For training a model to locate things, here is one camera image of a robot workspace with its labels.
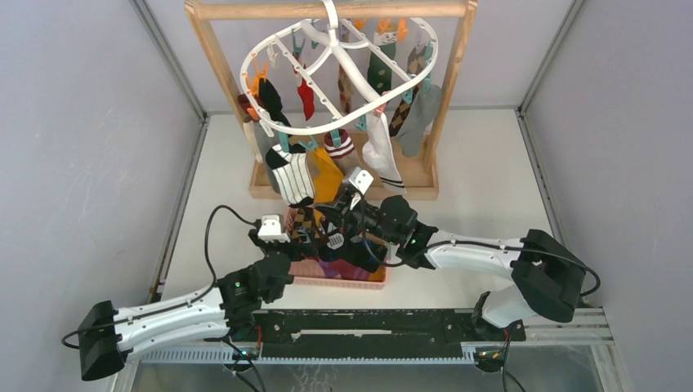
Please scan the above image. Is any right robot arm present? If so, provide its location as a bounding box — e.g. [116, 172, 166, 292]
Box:
[316, 193, 591, 340]

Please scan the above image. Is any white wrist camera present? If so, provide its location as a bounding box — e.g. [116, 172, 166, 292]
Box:
[342, 167, 374, 210]
[257, 214, 291, 243]

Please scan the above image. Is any grey sock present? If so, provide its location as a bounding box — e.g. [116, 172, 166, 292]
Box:
[394, 84, 442, 158]

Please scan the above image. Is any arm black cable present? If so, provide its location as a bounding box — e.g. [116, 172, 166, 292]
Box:
[203, 204, 261, 287]
[357, 211, 602, 299]

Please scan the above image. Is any black ribbed sock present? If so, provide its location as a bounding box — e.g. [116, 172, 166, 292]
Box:
[318, 230, 387, 278]

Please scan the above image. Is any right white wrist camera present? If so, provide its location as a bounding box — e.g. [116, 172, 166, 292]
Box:
[342, 167, 374, 210]

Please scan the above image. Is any white green sock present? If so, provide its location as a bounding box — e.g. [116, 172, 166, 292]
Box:
[367, 27, 398, 95]

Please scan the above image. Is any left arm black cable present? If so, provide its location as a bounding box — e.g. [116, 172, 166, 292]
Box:
[203, 204, 261, 287]

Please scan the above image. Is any wooden hanger rack frame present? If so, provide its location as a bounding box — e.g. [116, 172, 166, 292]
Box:
[185, 1, 477, 201]

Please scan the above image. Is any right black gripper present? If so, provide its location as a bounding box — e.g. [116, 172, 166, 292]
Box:
[316, 188, 400, 245]

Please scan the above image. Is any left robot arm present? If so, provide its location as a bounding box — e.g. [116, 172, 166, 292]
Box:
[73, 229, 317, 381]

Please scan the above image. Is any tan sock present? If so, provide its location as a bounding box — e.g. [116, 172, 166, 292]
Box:
[324, 128, 361, 176]

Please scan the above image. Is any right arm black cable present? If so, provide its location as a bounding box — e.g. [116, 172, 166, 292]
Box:
[357, 211, 602, 299]

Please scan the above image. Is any mustard yellow sock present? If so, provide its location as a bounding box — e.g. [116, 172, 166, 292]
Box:
[311, 148, 344, 204]

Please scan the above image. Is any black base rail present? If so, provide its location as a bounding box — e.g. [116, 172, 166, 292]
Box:
[230, 309, 526, 360]

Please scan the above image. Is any red sock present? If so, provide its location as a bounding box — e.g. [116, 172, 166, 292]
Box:
[296, 72, 315, 121]

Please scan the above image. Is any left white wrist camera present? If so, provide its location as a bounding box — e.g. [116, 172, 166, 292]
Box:
[257, 214, 291, 243]

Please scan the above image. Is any pink perforated plastic basket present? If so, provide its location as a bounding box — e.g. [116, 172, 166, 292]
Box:
[284, 208, 391, 290]

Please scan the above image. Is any white brown sock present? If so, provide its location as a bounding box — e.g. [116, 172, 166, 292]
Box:
[265, 144, 315, 208]

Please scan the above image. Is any white oval clip hanger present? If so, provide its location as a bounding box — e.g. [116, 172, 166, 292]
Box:
[239, 1, 439, 136]

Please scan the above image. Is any brown argyle sock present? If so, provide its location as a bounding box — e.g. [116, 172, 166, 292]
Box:
[289, 207, 316, 243]

